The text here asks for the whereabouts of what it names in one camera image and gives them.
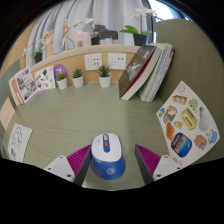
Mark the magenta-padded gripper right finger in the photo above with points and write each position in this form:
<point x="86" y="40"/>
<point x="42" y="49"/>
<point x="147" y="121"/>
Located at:
<point x="148" y="159"/>

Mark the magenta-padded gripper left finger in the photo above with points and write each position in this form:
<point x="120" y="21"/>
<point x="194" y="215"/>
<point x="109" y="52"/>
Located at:
<point x="77" y="160"/>

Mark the blue and white computer mouse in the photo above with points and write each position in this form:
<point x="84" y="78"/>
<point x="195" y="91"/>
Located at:
<point x="107" y="160"/>

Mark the white mouse pad with drawing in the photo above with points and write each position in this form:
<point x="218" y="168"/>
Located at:
<point x="19" y="141"/>

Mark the colourful sticker sheet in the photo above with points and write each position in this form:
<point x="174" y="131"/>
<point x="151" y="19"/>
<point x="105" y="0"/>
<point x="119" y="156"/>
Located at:
<point x="186" y="123"/>

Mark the small plant in white pot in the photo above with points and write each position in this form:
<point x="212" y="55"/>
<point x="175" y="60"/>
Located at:
<point x="77" y="81"/>
<point x="104" y="81"/>
<point x="62" y="83"/>

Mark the thick white book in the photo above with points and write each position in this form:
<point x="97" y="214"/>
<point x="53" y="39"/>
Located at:
<point x="159" y="73"/>

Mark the white sticker sheet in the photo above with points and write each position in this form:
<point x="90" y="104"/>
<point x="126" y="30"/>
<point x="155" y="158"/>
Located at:
<point x="45" y="78"/>

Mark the purple round number sign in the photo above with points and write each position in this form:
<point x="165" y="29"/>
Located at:
<point x="60" y="69"/>

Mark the green desk divider panel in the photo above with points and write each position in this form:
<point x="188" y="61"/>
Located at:
<point x="196" y="56"/>
<point x="5" y="83"/>

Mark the white orchid in black pot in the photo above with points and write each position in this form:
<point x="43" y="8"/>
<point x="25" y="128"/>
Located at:
<point x="139" y="39"/>
<point x="95" y="40"/>
<point x="38" y="57"/>

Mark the pink horse figure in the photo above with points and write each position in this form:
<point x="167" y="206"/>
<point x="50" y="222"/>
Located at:
<point x="80" y="38"/>

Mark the wooden hand model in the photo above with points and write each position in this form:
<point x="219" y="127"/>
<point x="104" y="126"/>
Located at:
<point x="49" y="40"/>

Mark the wooden mannequin figure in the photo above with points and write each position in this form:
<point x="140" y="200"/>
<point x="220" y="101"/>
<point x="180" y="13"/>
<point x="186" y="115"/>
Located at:
<point x="66" y="33"/>

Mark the black horse figure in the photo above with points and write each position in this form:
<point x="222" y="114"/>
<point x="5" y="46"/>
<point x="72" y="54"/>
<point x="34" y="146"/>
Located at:
<point x="109" y="34"/>

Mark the grey curtain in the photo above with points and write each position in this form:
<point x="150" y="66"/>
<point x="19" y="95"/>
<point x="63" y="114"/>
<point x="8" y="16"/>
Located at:
<point x="110" y="13"/>

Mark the dark framed window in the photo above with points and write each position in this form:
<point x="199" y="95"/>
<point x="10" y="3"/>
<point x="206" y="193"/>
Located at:
<point x="166" y="6"/>

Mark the white wall socket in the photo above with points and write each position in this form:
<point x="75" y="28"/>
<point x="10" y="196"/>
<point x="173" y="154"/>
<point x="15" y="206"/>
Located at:
<point x="117" y="61"/>
<point x="93" y="61"/>

